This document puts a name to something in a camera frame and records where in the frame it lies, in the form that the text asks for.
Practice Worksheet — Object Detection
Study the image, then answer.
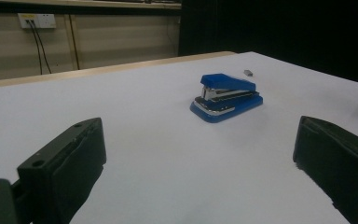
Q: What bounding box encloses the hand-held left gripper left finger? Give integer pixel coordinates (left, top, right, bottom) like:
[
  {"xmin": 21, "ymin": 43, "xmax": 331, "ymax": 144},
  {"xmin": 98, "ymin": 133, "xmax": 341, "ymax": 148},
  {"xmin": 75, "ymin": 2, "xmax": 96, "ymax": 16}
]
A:
[{"xmin": 16, "ymin": 117, "xmax": 107, "ymax": 224}]

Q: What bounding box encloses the blue stapler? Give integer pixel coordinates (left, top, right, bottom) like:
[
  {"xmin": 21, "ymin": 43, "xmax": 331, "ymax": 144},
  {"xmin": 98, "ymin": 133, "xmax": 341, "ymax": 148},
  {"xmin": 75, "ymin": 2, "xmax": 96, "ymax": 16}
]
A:
[{"xmin": 189, "ymin": 73, "xmax": 265, "ymax": 124}]

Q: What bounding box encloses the black socket cable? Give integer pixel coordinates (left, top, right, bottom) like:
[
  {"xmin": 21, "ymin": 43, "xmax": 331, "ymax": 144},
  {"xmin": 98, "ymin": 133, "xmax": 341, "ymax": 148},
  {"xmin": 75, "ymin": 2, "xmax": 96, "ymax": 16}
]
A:
[
  {"xmin": 26, "ymin": 20, "xmax": 44, "ymax": 76},
  {"xmin": 31, "ymin": 20, "xmax": 53, "ymax": 75}
]

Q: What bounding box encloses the white wall socket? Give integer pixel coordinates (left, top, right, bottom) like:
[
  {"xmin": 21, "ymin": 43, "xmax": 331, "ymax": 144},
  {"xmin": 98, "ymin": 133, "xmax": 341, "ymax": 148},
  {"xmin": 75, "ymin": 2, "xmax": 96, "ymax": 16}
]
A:
[{"xmin": 17, "ymin": 12, "xmax": 57, "ymax": 30}]

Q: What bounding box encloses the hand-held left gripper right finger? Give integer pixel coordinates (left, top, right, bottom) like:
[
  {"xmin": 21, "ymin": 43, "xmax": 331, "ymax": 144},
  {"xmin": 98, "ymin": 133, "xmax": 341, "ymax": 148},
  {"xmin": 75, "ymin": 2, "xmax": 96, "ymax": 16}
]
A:
[{"xmin": 292, "ymin": 115, "xmax": 358, "ymax": 224}]

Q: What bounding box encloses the white table cover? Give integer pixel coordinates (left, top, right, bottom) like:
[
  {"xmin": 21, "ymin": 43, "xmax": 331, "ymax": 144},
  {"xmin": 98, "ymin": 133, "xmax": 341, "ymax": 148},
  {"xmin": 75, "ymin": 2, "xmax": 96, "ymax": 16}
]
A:
[{"xmin": 0, "ymin": 51, "xmax": 358, "ymax": 224}]

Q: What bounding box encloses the dark curtain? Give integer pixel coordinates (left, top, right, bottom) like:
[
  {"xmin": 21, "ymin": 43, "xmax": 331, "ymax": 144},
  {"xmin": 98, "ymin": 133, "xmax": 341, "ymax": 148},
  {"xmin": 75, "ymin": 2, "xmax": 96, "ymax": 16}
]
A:
[{"xmin": 178, "ymin": 0, "xmax": 358, "ymax": 88}]

